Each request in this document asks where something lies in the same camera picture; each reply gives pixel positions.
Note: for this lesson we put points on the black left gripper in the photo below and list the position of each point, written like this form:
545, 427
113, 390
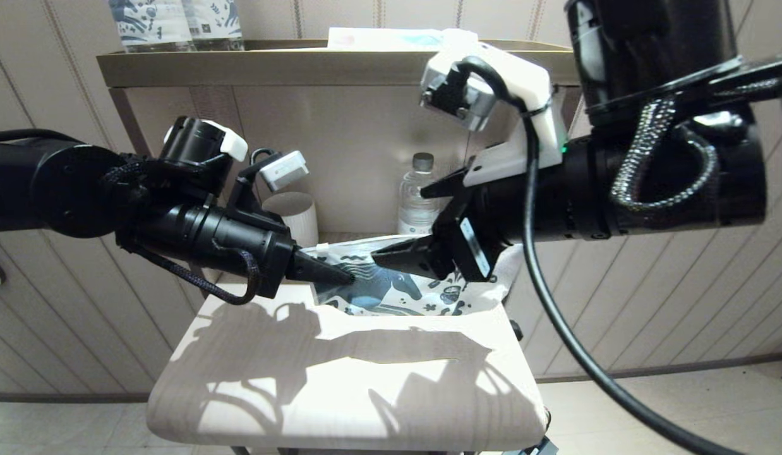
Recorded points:
268, 259

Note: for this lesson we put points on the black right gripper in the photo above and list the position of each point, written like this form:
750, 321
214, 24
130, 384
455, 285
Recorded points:
486, 227

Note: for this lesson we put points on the horse print plastic pouch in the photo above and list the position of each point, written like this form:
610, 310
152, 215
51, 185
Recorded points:
416, 297

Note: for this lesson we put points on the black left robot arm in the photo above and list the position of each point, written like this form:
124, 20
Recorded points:
50, 189

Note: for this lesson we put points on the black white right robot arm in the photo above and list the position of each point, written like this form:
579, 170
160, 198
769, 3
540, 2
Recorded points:
650, 183

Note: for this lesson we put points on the clear water bottle black cap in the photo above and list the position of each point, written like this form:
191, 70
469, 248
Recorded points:
416, 189

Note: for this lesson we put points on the white ribbed ceramic mug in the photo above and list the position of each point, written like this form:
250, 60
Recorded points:
299, 218

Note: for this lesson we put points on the small black plug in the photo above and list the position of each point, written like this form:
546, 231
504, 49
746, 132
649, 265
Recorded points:
516, 330

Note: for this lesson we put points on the beige wooden shelf unit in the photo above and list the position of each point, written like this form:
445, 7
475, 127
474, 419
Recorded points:
340, 69

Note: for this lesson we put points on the white packet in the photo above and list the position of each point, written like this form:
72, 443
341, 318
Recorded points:
378, 39

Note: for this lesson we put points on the water bottle blue print label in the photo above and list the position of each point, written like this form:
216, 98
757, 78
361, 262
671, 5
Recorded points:
214, 22

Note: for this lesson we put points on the patterned pouches on top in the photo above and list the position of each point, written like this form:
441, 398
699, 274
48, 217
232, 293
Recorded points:
148, 25

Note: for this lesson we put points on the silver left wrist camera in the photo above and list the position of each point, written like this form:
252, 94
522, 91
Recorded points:
283, 170

